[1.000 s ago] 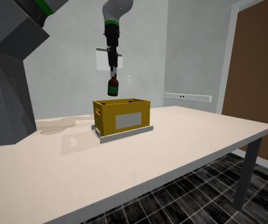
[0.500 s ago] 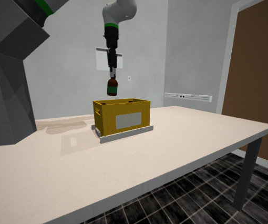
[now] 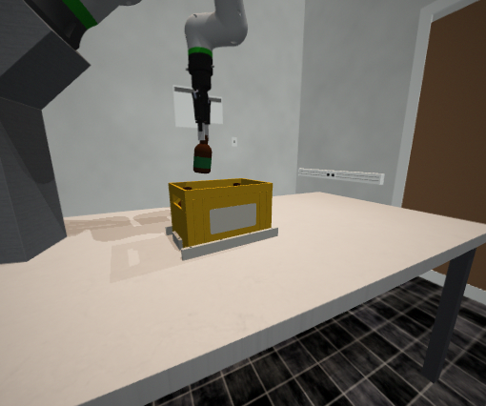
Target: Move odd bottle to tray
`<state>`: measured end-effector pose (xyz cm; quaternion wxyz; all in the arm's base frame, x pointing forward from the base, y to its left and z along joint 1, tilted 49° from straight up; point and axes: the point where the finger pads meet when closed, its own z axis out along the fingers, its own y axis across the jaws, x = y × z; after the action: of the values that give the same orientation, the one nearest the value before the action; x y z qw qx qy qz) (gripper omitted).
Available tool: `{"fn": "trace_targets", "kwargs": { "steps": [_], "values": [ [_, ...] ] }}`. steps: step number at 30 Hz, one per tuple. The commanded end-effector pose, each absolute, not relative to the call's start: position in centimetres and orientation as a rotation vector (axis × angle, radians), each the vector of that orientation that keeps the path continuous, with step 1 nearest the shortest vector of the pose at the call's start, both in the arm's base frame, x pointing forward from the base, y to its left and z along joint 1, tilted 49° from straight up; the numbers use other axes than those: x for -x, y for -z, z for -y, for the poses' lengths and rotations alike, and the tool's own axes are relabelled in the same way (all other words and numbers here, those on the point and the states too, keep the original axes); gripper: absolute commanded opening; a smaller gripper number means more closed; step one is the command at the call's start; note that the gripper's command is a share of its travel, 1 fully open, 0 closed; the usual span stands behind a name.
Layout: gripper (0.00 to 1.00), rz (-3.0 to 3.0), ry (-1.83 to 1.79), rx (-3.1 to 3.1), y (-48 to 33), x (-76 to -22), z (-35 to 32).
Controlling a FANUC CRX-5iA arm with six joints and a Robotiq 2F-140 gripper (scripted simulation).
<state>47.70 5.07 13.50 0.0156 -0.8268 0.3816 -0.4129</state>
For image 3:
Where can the yellow divided crate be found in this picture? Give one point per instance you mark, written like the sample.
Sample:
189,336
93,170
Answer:
216,209

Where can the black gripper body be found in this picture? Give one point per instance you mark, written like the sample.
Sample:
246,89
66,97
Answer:
201,81

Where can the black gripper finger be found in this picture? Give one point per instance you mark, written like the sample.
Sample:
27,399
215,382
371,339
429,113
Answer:
207,115
199,113

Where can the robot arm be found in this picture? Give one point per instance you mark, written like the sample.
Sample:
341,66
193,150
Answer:
226,27

